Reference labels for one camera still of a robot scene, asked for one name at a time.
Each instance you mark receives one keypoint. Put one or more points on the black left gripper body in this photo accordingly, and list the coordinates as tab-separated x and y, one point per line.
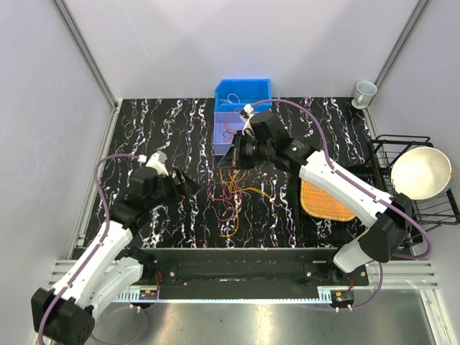
180	187

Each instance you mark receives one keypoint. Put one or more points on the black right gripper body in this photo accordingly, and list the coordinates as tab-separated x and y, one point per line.
243	152

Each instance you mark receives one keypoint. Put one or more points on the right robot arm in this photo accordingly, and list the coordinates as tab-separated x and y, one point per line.
263	138

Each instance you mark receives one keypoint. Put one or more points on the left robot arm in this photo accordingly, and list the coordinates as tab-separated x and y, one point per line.
67	312

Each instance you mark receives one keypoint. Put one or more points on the lavender plastic tray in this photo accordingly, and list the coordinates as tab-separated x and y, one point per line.
225	126

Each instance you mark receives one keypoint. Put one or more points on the blue plastic bin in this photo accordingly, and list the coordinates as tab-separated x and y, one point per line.
234	94

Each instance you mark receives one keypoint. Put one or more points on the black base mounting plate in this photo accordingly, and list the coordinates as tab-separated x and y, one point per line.
287	275

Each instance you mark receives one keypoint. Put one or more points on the woven orange bamboo mat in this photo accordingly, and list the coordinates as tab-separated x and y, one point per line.
318	203

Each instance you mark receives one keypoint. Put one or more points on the black plastic tray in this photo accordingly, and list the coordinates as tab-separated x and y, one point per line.
318	232

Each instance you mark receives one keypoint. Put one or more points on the white ceramic mug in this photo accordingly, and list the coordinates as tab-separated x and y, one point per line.
363	94

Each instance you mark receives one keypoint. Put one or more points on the large white bowl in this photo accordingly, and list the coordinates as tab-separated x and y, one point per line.
422	173

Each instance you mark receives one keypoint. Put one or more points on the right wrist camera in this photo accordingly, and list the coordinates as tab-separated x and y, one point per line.
245	115

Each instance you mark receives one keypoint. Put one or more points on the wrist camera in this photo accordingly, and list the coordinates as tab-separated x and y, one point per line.
245	115
157	162

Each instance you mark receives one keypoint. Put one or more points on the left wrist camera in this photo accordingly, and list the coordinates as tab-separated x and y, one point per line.
157	162

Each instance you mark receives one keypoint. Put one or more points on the black wire dish rack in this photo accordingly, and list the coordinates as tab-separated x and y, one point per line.
432	213

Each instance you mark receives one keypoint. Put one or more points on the aluminium frame rail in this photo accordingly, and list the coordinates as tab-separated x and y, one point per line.
395	276

